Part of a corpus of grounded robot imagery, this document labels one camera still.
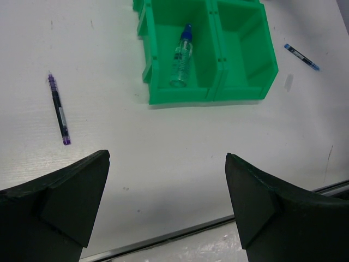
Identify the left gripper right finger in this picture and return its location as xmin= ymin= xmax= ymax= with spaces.
xmin=225 ymin=153 xmax=348 ymax=261

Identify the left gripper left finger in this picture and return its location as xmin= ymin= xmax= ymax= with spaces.
xmin=1 ymin=150 xmax=110 ymax=261

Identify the purple pen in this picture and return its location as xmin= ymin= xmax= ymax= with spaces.
xmin=47 ymin=72 xmax=71 ymax=146

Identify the blue pen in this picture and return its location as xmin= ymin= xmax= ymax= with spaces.
xmin=284 ymin=44 xmax=320 ymax=71

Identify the clear spray bottle blue cap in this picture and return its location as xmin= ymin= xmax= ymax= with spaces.
xmin=170 ymin=23 xmax=193 ymax=87

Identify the clear pen cap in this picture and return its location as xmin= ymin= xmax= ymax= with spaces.
xmin=284 ymin=74 xmax=294 ymax=92

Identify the green four-compartment tray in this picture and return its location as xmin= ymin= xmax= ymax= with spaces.
xmin=133 ymin=1 xmax=278 ymax=105

